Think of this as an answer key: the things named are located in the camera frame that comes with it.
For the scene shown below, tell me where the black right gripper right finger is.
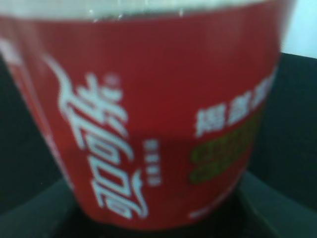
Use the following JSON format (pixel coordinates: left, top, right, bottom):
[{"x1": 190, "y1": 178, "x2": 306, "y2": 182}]
[{"x1": 239, "y1": 172, "x2": 317, "y2": 238}]

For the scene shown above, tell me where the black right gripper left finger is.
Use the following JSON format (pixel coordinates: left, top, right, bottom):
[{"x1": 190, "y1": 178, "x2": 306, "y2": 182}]
[{"x1": 0, "y1": 179, "x2": 77, "y2": 238}]

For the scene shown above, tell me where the cola bottle red label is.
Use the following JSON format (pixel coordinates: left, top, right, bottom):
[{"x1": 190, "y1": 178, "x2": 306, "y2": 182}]
[{"x1": 0, "y1": 0, "x2": 295, "y2": 238}]

